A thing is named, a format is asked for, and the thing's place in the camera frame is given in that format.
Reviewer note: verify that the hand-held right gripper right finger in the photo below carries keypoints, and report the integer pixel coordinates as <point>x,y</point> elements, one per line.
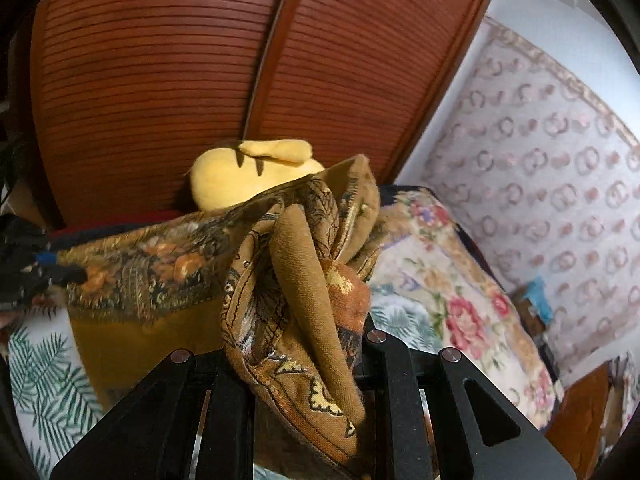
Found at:
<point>390,375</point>

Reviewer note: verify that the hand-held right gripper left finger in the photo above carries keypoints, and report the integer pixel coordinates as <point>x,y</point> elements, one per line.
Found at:
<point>220,390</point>

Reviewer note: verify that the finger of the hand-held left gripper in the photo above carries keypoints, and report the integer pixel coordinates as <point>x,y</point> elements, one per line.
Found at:
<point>65,274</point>

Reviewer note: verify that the brown patterned shirt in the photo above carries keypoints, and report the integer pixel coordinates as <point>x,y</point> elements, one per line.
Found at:
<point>300,285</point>

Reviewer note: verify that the floral blanket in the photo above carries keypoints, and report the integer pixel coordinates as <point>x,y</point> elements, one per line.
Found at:
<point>450,285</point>

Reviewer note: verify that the white leaf-print sheet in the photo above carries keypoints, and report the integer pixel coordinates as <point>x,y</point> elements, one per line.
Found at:
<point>45,385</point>

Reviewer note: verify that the blue cloth in box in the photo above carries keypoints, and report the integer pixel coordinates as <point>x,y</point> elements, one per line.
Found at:
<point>537,300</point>

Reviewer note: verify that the yellow plush toy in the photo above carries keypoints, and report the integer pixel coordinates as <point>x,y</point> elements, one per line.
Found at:
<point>225,180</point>

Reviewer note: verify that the louvred wooden wardrobe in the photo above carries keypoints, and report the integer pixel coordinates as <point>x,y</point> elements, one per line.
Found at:
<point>150,85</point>

